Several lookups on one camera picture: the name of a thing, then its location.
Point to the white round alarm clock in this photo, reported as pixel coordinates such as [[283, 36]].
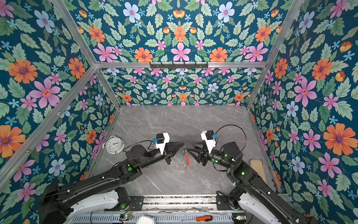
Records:
[[114, 145]]

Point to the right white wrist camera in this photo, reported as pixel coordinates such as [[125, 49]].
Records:
[[210, 139]]

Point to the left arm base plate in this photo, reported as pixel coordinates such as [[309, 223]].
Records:
[[135, 203]]

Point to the black hook rail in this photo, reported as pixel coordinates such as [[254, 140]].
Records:
[[184, 65]]

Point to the wooden block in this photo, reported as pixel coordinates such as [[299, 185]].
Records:
[[257, 165]]

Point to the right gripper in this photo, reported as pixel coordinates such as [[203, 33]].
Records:
[[204, 156]]

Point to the orange handled screwdriver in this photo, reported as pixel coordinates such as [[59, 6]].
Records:
[[204, 218]]

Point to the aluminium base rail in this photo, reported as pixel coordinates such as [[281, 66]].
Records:
[[112, 201]]

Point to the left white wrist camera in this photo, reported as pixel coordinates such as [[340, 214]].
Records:
[[160, 141]]

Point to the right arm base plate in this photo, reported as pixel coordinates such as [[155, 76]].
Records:
[[225, 204]]

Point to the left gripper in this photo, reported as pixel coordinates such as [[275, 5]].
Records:
[[168, 151]]

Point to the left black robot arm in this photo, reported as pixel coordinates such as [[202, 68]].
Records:
[[57, 203]]

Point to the small circuit board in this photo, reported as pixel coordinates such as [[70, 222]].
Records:
[[126, 217]]

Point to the white square clock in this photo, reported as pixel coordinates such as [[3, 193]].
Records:
[[145, 220]]

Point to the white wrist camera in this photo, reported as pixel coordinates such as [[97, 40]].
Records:
[[160, 141], [210, 139]]

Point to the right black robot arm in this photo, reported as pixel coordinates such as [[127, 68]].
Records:
[[250, 193]]

